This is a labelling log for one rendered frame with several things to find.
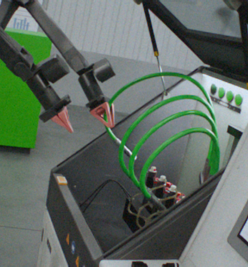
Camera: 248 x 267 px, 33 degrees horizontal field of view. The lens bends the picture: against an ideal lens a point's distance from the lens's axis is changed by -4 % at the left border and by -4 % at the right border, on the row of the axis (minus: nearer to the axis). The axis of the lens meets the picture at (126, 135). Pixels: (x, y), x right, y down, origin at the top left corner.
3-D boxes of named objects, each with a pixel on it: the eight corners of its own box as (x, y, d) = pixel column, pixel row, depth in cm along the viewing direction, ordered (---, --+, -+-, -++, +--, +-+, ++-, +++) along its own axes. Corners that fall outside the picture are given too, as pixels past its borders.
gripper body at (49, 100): (70, 102, 125) (55, 81, 123) (41, 121, 126) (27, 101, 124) (71, 98, 131) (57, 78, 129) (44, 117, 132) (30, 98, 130)
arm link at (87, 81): (79, 80, 155) (74, 75, 149) (96, 70, 154) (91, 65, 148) (87, 96, 154) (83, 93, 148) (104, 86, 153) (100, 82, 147)
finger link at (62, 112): (78, 130, 127) (59, 104, 125) (58, 143, 128) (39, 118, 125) (79, 124, 134) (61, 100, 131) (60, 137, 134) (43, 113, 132)
